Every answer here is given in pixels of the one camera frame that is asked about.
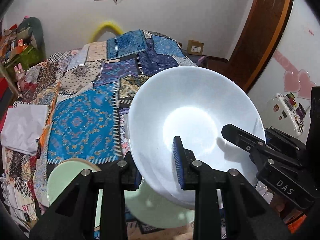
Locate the patchwork patterned tablecloth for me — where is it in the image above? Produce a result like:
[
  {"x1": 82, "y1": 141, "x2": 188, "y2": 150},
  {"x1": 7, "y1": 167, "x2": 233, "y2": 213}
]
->
[{"x1": 1, "y1": 30, "x2": 193, "y2": 239}]

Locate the red box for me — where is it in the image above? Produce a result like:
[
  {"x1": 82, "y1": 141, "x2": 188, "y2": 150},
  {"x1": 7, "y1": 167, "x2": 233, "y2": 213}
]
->
[{"x1": 0, "y1": 77, "x2": 9, "y2": 99}]

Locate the green cardboard box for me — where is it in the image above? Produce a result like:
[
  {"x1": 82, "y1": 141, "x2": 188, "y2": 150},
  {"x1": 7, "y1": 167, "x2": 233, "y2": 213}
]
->
[{"x1": 4, "y1": 44, "x2": 43, "y2": 75}]

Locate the green bowl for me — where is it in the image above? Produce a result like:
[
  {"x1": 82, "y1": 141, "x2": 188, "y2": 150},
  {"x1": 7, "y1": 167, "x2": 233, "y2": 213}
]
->
[{"x1": 125, "y1": 181, "x2": 195, "y2": 229}]

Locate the brown wooden door frame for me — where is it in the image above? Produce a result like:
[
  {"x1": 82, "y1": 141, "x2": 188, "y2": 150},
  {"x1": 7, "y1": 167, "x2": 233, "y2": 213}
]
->
[{"x1": 227, "y1": 0, "x2": 293, "y2": 93}]

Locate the pink bunny toy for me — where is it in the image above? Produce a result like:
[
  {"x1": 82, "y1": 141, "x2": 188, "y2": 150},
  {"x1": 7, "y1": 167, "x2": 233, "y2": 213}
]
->
[{"x1": 14, "y1": 63, "x2": 25, "y2": 92}]

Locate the yellow hoop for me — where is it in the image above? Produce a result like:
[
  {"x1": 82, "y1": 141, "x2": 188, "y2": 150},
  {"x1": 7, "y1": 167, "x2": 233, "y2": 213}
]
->
[{"x1": 89, "y1": 21, "x2": 124, "y2": 43}]

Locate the white folded cloth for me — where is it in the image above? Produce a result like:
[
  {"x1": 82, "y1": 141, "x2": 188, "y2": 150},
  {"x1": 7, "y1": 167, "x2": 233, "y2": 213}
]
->
[{"x1": 1, "y1": 104, "x2": 49, "y2": 154}]

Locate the white patterned bowl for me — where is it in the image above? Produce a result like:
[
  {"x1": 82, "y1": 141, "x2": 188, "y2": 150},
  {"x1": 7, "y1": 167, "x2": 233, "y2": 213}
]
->
[{"x1": 129, "y1": 66, "x2": 265, "y2": 209}]

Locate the orange sleeve forearm right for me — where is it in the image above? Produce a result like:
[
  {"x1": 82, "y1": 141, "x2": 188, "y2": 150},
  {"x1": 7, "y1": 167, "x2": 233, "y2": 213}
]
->
[{"x1": 286, "y1": 214, "x2": 306, "y2": 234}]

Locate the dark green stuffed cushion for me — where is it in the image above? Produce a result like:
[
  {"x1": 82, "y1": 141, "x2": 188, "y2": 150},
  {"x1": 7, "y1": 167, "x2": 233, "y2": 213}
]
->
[{"x1": 16, "y1": 17, "x2": 46, "y2": 58}]

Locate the small cardboard box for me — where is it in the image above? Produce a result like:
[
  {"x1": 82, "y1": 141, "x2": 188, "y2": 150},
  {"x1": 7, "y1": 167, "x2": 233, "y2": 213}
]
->
[{"x1": 187, "y1": 40, "x2": 204, "y2": 56}]

